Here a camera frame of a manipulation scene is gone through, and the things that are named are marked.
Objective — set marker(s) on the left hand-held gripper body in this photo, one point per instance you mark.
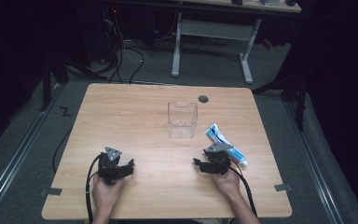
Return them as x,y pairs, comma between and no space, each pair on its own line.
109,168

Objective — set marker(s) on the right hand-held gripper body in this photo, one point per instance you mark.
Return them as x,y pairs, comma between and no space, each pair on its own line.
219,160

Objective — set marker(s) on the person's right hand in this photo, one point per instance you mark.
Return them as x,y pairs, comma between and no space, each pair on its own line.
228,183

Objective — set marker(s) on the blue and white toothpaste tube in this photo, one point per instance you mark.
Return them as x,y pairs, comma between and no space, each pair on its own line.
234,152

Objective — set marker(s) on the clear plastic container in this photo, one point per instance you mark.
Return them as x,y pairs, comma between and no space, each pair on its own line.
182,119

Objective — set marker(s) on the grey tape piece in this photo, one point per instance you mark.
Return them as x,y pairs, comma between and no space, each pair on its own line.
53,191
282,187

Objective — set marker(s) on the black round table grommet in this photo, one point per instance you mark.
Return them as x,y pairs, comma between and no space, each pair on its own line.
203,99

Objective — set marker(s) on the black metal stand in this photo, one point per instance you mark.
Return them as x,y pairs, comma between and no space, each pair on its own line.
300,93
47,81

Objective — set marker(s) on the white-legged wooden desk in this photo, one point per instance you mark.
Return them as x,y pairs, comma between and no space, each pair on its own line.
214,30

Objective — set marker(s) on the metal floor rail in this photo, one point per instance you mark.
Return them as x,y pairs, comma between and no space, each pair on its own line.
317,168
15,155

